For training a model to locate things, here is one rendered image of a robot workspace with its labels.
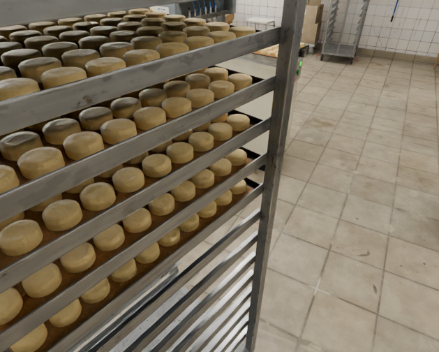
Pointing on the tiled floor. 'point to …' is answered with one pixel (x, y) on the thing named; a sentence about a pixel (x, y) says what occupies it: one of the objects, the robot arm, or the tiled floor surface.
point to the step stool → (260, 22)
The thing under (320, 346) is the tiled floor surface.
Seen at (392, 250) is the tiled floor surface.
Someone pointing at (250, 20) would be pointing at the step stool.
